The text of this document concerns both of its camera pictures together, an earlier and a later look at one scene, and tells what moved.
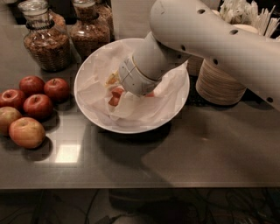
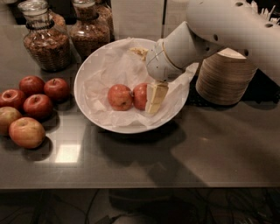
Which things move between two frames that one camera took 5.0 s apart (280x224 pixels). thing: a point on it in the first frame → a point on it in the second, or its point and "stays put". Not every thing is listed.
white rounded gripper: x=131 y=78 → x=158 y=63
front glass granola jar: x=45 y=40 stays put
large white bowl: x=132 y=114 stays put
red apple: x=38 y=106 stays put
